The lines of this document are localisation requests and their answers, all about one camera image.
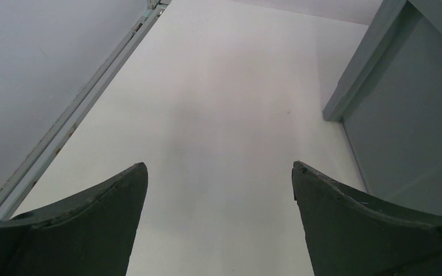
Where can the aluminium frame profile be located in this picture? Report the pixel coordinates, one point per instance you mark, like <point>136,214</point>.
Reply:
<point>56,59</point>

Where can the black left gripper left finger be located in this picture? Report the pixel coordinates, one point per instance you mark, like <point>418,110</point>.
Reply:
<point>89,233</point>

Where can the grey plastic bin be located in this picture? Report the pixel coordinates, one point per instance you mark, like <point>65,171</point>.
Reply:
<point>389,100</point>

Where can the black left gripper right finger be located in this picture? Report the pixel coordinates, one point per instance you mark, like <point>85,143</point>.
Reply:
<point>350,232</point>

